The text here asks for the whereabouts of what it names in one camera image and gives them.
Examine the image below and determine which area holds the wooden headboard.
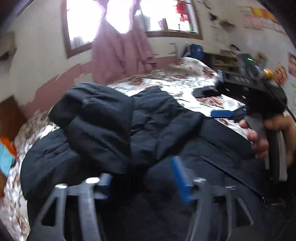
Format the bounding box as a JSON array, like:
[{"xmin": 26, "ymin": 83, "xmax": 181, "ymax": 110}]
[{"xmin": 0, "ymin": 96, "xmax": 28, "ymax": 144}]

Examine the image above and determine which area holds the floral bedspread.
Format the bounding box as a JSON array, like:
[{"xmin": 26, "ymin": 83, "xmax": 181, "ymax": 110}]
[{"xmin": 0, "ymin": 57, "xmax": 255, "ymax": 241}]

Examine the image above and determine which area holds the orange and blue pillow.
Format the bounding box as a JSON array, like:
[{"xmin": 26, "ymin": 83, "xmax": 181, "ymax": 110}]
[{"xmin": 0, "ymin": 137, "xmax": 18, "ymax": 197}]

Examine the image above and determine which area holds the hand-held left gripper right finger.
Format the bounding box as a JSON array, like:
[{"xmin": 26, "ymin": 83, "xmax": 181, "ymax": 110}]
[{"xmin": 170, "ymin": 156, "xmax": 255, "ymax": 241}]

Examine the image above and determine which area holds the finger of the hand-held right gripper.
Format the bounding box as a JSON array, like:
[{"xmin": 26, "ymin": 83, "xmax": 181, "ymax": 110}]
[
  {"xmin": 193, "ymin": 86, "xmax": 223, "ymax": 99},
  {"xmin": 210, "ymin": 107, "xmax": 248, "ymax": 122}
]

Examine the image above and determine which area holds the black padded jacket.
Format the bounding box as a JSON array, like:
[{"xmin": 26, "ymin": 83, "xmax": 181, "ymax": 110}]
[{"xmin": 20, "ymin": 83, "xmax": 292, "ymax": 241}]

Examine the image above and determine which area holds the pink curtain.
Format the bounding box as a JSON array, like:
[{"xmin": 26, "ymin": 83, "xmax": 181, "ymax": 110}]
[{"xmin": 91, "ymin": 0, "xmax": 156, "ymax": 87}]

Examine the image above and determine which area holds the person's right hand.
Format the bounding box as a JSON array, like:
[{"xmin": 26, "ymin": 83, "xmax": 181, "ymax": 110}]
[{"xmin": 239, "ymin": 115, "xmax": 296, "ymax": 168}]

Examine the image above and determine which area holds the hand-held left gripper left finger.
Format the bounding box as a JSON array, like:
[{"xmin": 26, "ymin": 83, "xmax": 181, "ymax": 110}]
[{"xmin": 30, "ymin": 173, "xmax": 114, "ymax": 241}]

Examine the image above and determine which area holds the red hanging garment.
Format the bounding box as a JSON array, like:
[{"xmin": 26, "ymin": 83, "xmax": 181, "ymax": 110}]
[{"xmin": 177, "ymin": 0, "xmax": 193, "ymax": 22}]

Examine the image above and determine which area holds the black cable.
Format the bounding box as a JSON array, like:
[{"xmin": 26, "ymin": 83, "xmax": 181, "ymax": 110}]
[{"xmin": 265, "ymin": 80, "xmax": 296, "ymax": 122}]

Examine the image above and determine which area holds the wooden shelf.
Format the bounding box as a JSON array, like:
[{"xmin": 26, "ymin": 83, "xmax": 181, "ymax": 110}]
[{"xmin": 205, "ymin": 49, "xmax": 239, "ymax": 70}]

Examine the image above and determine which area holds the brown framed window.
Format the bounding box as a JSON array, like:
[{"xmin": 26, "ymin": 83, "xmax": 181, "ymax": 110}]
[{"xmin": 61, "ymin": 0, "xmax": 204, "ymax": 58}]

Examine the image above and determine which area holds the wall poster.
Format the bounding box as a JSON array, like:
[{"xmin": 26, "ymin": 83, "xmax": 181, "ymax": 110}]
[{"xmin": 240, "ymin": 6, "xmax": 281, "ymax": 31}]

